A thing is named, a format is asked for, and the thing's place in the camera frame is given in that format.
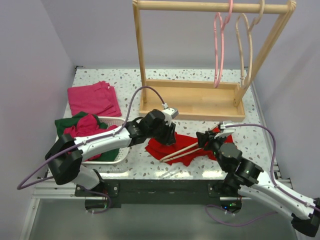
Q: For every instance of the crumpled magenta t shirt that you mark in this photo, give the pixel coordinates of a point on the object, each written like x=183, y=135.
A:
x=85, y=127

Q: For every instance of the wooden clothes rack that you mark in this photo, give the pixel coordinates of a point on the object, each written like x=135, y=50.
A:
x=211, y=100

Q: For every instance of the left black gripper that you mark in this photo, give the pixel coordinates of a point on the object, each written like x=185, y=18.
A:
x=169, y=138

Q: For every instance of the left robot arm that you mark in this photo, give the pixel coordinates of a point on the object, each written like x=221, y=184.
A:
x=66, y=156

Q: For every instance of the folded pink t shirt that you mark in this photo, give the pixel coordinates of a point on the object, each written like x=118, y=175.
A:
x=99, y=99

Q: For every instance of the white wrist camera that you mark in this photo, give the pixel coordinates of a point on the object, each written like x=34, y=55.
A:
x=170, y=113
x=226, y=128

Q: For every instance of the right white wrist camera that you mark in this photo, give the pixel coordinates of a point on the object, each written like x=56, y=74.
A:
x=226, y=128

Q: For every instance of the white perforated plastic basket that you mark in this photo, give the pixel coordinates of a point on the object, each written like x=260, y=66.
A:
x=122, y=152

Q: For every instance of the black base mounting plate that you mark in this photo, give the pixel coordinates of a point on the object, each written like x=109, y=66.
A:
x=160, y=192

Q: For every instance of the dark green t shirt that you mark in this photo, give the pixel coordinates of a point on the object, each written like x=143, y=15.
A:
x=67, y=122

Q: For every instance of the red t shirt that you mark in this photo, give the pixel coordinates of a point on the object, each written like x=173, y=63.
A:
x=185, y=150

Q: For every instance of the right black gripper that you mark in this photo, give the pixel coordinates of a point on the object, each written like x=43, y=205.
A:
x=208, y=137

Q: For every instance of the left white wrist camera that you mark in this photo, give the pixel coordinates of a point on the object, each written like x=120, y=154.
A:
x=170, y=113

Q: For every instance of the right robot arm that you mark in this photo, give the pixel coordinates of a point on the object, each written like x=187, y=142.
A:
x=246, y=178

